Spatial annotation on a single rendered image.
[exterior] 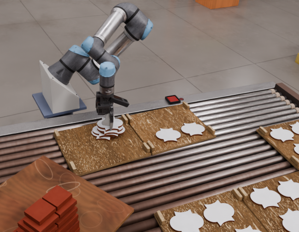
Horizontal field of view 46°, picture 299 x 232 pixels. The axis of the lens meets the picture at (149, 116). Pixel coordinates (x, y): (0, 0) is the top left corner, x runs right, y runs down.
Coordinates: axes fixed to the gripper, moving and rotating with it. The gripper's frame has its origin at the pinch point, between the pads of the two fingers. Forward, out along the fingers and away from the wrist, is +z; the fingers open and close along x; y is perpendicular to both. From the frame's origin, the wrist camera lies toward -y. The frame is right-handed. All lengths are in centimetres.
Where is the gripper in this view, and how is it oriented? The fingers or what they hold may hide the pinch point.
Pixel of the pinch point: (109, 123)
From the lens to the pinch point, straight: 192.7
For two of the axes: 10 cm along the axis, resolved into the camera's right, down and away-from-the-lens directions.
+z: -0.9, 8.2, 5.7
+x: 2.8, 5.7, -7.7
